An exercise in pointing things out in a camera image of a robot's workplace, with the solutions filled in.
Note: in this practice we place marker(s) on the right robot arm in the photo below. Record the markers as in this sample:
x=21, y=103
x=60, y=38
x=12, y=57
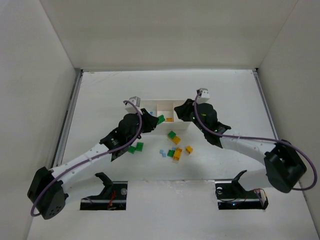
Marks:
x=283, y=167

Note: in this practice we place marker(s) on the white three-compartment tray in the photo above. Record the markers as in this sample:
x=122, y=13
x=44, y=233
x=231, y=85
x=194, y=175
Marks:
x=165, y=107

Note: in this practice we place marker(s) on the aluminium rail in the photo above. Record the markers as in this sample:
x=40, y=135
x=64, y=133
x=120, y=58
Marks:
x=259, y=86
x=61, y=142

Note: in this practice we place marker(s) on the yellow rectangular lego brick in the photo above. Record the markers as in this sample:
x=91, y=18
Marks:
x=176, y=140

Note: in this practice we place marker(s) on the green curved lego brick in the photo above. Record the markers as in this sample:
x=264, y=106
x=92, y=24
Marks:
x=131, y=149
x=139, y=146

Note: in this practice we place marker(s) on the small green lego brick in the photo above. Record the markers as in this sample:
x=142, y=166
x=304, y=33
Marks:
x=161, y=119

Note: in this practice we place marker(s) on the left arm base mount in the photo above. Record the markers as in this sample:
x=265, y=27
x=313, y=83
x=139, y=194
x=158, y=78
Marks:
x=113, y=196

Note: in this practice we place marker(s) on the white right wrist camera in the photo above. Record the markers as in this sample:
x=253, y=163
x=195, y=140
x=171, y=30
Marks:
x=203, y=95

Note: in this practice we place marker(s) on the yellow black striped lego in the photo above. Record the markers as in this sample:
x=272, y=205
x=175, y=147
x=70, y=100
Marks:
x=177, y=154

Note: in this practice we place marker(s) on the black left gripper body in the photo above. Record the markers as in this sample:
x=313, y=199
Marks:
x=147, y=119

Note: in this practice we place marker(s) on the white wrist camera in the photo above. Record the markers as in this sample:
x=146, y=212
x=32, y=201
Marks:
x=133, y=104
x=203, y=95

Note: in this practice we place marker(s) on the yellow face lego brick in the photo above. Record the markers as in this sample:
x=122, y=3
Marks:
x=189, y=150

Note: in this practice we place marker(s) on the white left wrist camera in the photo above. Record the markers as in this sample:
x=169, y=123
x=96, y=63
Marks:
x=133, y=104

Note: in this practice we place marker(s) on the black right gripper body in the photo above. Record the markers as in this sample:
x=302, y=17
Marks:
x=187, y=111

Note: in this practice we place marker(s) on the left aluminium rail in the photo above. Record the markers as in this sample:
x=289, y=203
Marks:
x=61, y=142

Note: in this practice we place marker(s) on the right aluminium rail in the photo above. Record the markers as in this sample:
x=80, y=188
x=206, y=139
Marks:
x=259, y=86

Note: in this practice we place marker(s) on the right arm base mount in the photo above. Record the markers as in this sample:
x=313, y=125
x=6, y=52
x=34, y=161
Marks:
x=231, y=195

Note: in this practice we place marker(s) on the green square lego brick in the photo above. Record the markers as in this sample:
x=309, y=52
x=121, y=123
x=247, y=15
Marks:
x=171, y=135

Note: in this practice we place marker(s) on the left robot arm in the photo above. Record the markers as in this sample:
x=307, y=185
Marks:
x=52, y=189

